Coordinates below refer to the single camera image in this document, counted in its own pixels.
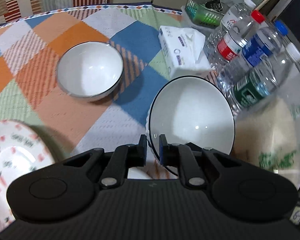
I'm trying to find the white bowl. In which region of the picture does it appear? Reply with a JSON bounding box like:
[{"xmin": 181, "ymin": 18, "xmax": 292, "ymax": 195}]
[
  {"xmin": 146, "ymin": 75, "xmax": 235, "ymax": 160},
  {"xmin": 56, "ymin": 41, "xmax": 124, "ymax": 101},
  {"xmin": 127, "ymin": 167, "xmax": 152, "ymax": 180}
]

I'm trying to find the pink bunny plate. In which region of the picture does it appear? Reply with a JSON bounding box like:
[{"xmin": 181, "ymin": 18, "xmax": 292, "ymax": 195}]
[{"xmin": 0, "ymin": 120, "xmax": 55, "ymax": 232}]

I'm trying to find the rice bag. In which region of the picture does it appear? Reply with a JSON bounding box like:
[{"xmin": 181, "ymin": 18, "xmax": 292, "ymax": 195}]
[{"xmin": 233, "ymin": 62, "xmax": 300, "ymax": 188}]

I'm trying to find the green label water bottle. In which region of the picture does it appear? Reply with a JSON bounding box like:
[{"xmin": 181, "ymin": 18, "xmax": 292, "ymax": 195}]
[{"xmin": 225, "ymin": 42, "xmax": 300, "ymax": 115}]

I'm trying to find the tissue pack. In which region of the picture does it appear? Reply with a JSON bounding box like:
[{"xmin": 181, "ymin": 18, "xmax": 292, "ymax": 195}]
[{"xmin": 158, "ymin": 25, "xmax": 211, "ymax": 79}]

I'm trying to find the red cap water bottle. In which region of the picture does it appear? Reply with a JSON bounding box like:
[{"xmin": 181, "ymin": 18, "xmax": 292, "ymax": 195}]
[{"xmin": 207, "ymin": 10, "xmax": 265, "ymax": 73}]

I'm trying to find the blue label water bottle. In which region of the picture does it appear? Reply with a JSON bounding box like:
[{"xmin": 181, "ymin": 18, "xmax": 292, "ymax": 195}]
[{"xmin": 217, "ymin": 20, "xmax": 288, "ymax": 93}]

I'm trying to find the checkered tablecloth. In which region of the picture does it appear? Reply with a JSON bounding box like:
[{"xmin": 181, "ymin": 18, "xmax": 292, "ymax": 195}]
[{"xmin": 0, "ymin": 4, "xmax": 241, "ymax": 181}]

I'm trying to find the clear white cap bottle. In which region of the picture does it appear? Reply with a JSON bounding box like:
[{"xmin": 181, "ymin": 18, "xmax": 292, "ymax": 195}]
[{"xmin": 204, "ymin": 0, "xmax": 256, "ymax": 57}]

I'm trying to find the green basket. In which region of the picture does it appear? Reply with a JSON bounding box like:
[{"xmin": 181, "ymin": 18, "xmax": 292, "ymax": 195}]
[{"xmin": 185, "ymin": 0, "xmax": 224, "ymax": 28}]

